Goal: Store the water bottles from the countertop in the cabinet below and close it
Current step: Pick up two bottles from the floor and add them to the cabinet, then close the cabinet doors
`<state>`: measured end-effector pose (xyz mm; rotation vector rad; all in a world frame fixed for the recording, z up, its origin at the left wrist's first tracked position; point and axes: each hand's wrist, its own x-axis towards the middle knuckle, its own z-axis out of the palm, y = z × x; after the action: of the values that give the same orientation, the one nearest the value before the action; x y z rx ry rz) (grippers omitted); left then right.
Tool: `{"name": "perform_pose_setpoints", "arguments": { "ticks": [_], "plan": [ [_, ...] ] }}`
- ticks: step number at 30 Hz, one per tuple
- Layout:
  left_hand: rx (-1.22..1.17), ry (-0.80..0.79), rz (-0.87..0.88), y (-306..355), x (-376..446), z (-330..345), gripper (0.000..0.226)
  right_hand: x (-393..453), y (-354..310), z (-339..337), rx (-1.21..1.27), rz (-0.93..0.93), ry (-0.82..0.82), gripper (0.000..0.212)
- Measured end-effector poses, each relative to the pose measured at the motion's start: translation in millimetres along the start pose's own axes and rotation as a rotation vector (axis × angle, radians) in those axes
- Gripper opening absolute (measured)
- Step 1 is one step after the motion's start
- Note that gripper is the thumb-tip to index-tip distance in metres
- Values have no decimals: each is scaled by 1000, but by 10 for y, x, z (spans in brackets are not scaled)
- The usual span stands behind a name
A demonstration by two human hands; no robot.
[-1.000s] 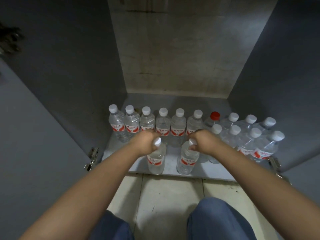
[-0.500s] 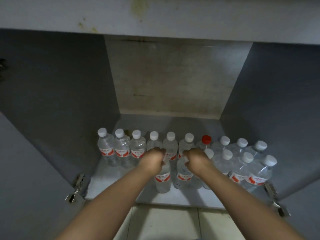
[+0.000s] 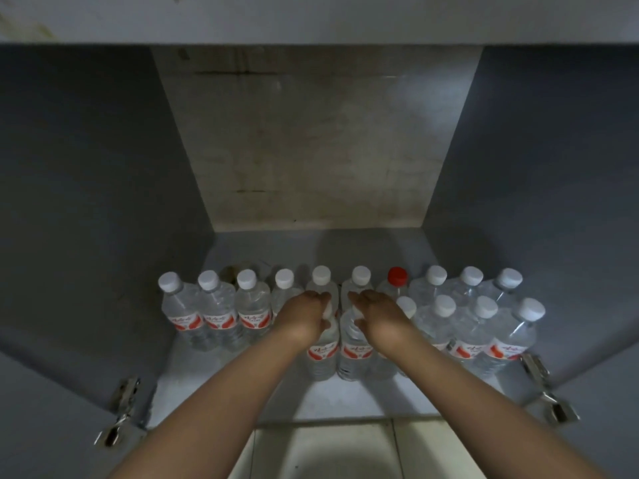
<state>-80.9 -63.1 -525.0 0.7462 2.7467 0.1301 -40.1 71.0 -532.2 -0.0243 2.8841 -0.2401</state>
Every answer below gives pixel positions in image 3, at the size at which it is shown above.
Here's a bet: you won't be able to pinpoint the person's right hand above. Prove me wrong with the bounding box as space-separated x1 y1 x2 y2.
347 289 416 357

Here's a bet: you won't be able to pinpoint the person's left hand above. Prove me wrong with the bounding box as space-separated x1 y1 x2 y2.
273 290 333 346

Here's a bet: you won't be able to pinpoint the white-capped water bottle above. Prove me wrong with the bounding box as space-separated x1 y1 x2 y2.
300 301 341 383
337 305 376 383

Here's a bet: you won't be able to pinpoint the person's left forearm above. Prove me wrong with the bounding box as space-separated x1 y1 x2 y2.
107 326 321 479

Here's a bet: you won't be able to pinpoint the person's right forearm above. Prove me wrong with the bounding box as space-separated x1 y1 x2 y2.
370 326 609 479

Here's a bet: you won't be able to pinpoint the red-capped clear bottle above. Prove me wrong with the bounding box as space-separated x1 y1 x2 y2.
377 266 410 301

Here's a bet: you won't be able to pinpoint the rows of clear plastic bottles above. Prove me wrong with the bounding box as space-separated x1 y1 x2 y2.
157 264 547 382

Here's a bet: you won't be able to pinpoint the grey cabinet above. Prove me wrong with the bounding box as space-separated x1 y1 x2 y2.
0 0 639 479

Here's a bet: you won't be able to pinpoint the metal cabinet hinge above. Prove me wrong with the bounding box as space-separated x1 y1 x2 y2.
94 376 143 448
518 353 583 425

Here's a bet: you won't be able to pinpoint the grey cabinet door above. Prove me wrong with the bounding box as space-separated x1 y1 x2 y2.
0 325 146 479
541 350 639 479

